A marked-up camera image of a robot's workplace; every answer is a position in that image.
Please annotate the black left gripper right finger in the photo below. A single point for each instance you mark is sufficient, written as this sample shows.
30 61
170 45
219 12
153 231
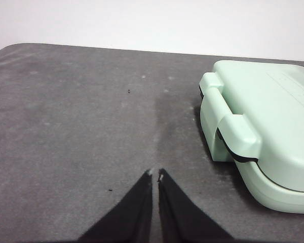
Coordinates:
177 217

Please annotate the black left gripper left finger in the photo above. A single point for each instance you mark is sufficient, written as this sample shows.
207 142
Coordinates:
134 212

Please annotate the mint green appliance base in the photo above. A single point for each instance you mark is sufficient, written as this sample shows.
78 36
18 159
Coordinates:
268 200

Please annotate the mint green griddle cover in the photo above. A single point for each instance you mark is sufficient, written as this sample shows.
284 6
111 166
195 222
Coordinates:
268 114

